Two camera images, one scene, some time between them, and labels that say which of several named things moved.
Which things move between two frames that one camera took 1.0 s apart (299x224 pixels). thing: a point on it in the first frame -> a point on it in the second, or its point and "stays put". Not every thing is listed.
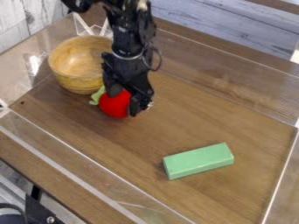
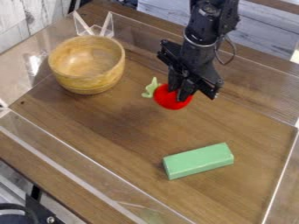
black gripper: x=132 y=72 -> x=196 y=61
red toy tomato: x=116 y=106 -> x=165 y=97
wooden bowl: x=77 y=62 stays put
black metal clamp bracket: x=38 y=213 stays put
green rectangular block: x=198 y=160 stays put
